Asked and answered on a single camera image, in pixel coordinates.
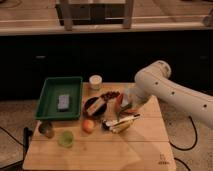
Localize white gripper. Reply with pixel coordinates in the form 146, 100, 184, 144
124, 87, 148, 111

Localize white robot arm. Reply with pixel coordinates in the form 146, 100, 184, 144
129, 60, 213, 129

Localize green plastic cup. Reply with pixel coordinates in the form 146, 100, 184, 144
58, 131, 74, 148

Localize orange plate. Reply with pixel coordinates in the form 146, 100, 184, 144
114, 94, 138, 114

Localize dark red grapes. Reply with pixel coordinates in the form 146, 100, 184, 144
101, 91, 120, 101

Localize yellow banana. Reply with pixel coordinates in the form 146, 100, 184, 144
112, 120, 133, 134

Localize dark bowl with bread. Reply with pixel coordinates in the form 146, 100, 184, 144
83, 97, 107, 117

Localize white candle jar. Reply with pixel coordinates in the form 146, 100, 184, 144
89, 75, 102, 90

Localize orange fruit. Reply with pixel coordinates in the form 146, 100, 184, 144
82, 119, 95, 133

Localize grey sponge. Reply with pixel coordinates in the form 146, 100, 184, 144
57, 94, 70, 111

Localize green plastic tray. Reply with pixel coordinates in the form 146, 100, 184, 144
35, 76, 83, 121

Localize black clamp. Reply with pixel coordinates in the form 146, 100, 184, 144
0, 126, 34, 171

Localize white handled knife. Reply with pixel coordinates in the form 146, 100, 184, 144
102, 114, 141, 130

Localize black cable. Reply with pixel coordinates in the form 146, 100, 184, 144
168, 115, 199, 171

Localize wooden chair frame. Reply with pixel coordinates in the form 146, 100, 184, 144
55, 0, 134, 31

